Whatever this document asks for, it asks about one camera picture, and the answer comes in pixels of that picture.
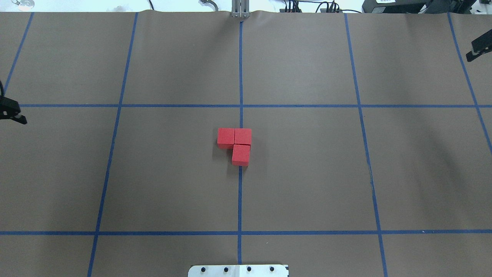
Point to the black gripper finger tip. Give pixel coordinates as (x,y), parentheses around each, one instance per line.
(19,118)

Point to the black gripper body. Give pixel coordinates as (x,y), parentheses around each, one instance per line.
(9,108)

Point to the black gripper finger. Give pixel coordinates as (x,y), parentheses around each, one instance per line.
(480,46)

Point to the red cube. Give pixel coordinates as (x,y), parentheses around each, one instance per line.
(226,138)
(241,155)
(243,136)

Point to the black device top right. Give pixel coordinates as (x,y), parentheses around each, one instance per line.
(418,6)

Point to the white metal base plate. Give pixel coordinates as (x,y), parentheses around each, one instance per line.
(255,270)

